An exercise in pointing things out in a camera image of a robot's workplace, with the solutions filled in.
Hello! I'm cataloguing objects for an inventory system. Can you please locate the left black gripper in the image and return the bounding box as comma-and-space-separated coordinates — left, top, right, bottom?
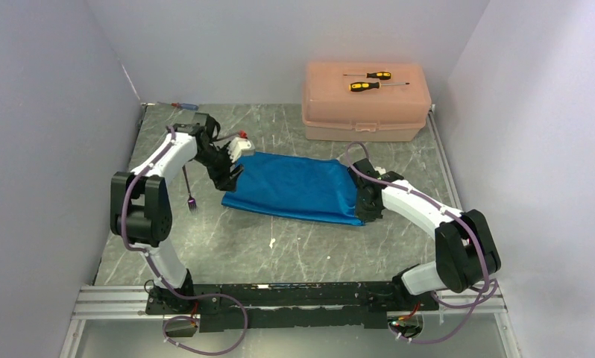
194, 142, 245, 193

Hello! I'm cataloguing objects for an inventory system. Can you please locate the blue cloth napkin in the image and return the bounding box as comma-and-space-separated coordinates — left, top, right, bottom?
221, 152, 364, 226

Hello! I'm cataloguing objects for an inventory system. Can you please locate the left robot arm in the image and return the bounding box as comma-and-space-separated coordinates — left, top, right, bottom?
110, 113, 255, 313

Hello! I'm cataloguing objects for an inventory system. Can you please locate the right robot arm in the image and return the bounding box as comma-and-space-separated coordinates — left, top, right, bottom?
348, 159, 501, 310

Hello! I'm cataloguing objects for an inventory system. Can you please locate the purple fork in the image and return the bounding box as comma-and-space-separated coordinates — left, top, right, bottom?
182, 165, 198, 213

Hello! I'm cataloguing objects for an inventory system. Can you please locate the blue red screwdriver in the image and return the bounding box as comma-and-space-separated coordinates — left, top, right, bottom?
157, 101, 199, 111

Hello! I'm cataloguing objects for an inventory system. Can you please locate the peach plastic toolbox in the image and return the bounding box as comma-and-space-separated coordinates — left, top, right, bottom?
302, 62, 432, 142

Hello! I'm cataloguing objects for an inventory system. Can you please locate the yellow black screwdriver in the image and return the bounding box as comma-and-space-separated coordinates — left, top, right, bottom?
348, 81, 410, 92

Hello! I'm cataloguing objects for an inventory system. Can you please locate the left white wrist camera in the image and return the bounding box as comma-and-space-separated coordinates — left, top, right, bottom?
227, 137, 256, 163

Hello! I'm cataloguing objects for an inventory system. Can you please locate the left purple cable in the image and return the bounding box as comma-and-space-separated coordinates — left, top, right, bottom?
121, 125, 249, 357

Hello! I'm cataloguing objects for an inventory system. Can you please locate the small black-handled screwdriver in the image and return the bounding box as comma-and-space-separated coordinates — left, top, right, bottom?
344, 71, 392, 81

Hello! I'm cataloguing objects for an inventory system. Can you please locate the aluminium frame rail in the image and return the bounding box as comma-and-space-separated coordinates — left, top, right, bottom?
60, 284, 523, 357

